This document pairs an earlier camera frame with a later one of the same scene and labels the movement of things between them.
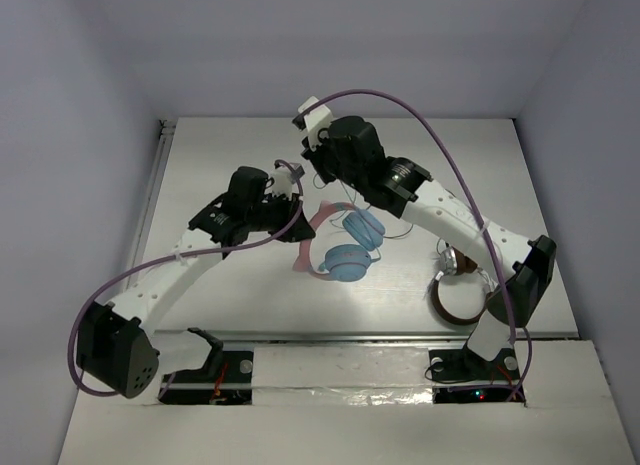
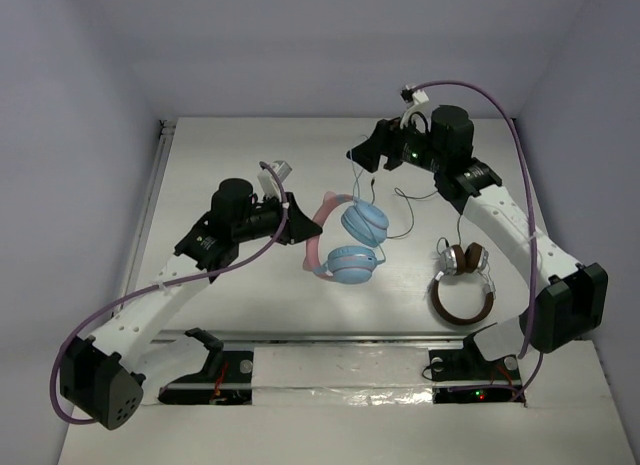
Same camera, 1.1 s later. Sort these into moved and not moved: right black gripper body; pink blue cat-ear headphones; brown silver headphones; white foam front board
Moved: pink blue cat-ear headphones; right black gripper body
Not moved: white foam front board; brown silver headphones
